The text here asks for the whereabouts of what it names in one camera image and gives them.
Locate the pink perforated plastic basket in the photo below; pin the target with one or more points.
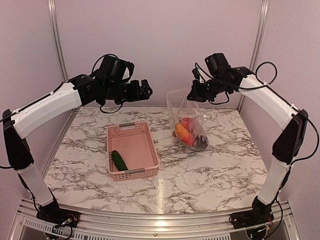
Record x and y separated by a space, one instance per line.
134 143

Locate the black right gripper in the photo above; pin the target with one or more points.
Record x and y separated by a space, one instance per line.
196 94

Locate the aluminium table rail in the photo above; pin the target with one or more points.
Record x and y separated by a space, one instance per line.
107 225
59 141
146 108

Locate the orange yellow fruit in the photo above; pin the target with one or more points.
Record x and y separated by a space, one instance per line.
181 131

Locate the right rear aluminium frame post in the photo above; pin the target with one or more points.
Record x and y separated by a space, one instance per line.
260 33

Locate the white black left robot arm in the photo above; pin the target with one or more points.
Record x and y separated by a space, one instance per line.
111 81

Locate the rear aluminium table rail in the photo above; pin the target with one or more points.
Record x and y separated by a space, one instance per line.
146 108

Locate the red lychee bunch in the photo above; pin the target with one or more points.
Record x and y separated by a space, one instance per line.
190 141

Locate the clear zip top bag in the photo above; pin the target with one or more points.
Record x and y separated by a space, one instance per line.
178 108

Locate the aluminium frame post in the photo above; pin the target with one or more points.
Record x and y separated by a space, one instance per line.
54 23
260 33

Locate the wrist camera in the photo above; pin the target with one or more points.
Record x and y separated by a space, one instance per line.
200 74
116 69

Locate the dark green cucumber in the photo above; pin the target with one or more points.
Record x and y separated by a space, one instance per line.
118 161

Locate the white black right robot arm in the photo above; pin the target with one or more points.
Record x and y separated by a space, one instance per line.
222 78

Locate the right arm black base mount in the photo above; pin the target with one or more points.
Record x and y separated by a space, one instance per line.
248 218

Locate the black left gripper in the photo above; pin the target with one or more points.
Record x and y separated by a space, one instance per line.
136 94

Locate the red bumpy fruit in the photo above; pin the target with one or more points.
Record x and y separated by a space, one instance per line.
187 122

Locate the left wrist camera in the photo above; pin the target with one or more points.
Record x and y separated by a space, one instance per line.
116 69

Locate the left rear aluminium frame post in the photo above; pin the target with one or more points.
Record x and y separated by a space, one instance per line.
54 23

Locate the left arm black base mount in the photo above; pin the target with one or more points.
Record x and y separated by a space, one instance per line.
62 217

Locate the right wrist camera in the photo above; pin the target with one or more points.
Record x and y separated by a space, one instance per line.
200 74

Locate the purple eggplant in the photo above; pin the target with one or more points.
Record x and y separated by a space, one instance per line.
200 143

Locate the left aluminium table rail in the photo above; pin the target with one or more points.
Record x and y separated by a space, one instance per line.
59 141

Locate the front aluminium table rail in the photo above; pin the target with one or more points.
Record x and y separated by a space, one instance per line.
107 225

